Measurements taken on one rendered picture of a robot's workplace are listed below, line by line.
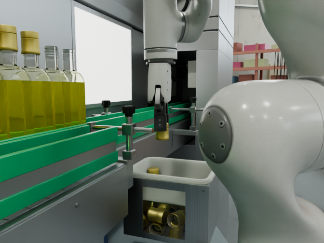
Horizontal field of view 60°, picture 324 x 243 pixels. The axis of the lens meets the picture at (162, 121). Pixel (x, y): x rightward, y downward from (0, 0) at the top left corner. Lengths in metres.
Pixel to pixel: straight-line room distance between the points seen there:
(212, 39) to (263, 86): 1.16
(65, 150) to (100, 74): 0.61
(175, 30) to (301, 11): 0.40
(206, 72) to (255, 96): 1.16
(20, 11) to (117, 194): 0.50
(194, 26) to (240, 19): 10.61
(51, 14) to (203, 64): 0.82
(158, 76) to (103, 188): 0.29
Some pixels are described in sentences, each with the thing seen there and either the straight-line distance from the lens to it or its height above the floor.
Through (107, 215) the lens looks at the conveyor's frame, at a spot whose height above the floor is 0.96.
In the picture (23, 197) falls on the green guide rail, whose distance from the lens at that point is 0.45.
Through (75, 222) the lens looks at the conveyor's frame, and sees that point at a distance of 0.52.
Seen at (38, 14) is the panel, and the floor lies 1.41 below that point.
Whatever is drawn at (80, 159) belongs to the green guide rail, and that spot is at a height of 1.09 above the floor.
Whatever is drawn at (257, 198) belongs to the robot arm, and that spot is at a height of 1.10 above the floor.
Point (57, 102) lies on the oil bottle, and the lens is 0.64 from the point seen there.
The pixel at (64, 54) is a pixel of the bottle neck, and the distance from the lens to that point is 0.71.
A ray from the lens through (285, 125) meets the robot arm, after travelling 0.30.
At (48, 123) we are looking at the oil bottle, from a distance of 0.63.
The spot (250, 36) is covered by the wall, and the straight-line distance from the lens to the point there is 11.41.
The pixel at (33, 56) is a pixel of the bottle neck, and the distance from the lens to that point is 0.62.
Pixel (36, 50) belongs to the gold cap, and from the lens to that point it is 0.63.
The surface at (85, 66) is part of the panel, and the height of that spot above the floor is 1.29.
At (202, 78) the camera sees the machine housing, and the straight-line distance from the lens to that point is 1.46.
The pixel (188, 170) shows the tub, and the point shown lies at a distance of 0.83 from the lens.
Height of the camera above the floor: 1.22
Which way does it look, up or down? 7 degrees down
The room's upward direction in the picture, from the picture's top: straight up
